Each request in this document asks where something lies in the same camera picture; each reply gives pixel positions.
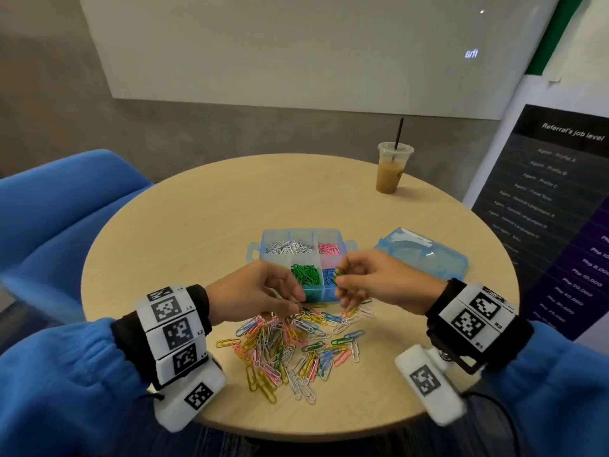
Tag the person's right hand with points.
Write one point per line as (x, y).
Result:
(385, 279)

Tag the person's left hand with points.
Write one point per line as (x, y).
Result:
(247, 292)

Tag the bunch of blue paper clips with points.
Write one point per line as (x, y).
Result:
(330, 276)

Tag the bunch of green paper clips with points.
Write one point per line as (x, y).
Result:
(305, 274)

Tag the bunch of pink paper clips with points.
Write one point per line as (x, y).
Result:
(329, 249)

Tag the pile of coloured paper clips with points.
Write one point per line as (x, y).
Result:
(285, 352)

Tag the blue compartment organizer box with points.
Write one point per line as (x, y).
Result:
(304, 233)

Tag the person's left forearm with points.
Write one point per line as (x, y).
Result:
(67, 385)

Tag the blue transparent box lid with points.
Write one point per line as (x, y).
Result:
(423, 254)

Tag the left wrist marker band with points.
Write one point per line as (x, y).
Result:
(171, 333)

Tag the wrist marker band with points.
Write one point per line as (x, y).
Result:
(476, 319)
(171, 333)

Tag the right wrist marker band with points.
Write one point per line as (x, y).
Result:
(476, 319)

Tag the round wooden table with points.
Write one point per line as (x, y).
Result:
(181, 214)

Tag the iced coffee plastic cup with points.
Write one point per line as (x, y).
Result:
(388, 173)

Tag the black drinking straw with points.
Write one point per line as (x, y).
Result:
(399, 133)

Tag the standing poster banner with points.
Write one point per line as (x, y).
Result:
(561, 204)

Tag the blue upholstered chair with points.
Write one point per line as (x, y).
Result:
(48, 223)

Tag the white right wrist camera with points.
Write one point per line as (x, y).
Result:
(430, 383)

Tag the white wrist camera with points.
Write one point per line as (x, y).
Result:
(190, 395)
(430, 383)

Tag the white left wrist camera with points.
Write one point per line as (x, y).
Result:
(190, 395)

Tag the white wall board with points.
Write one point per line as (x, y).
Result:
(314, 42)

